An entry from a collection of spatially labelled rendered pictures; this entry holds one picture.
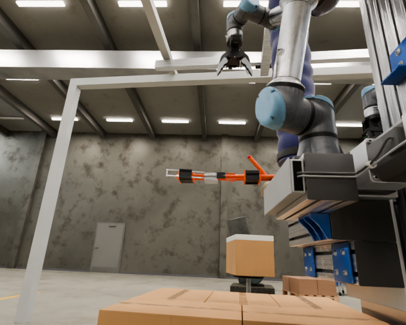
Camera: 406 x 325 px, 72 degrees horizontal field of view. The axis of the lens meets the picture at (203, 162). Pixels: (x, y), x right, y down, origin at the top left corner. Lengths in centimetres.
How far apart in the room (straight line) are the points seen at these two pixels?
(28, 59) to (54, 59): 73
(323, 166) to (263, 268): 256
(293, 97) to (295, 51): 14
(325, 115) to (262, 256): 230
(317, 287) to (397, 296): 609
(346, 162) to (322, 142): 32
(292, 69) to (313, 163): 42
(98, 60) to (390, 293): 838
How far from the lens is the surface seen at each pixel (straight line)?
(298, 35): 95
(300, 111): 87
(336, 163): 57
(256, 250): 305
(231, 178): 147
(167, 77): 414
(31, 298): 408
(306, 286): 673
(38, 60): 943
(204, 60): 379
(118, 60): 846
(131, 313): 134
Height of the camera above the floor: 76
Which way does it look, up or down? 19 degrees up
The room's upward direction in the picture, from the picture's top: 3 degrees clockwise
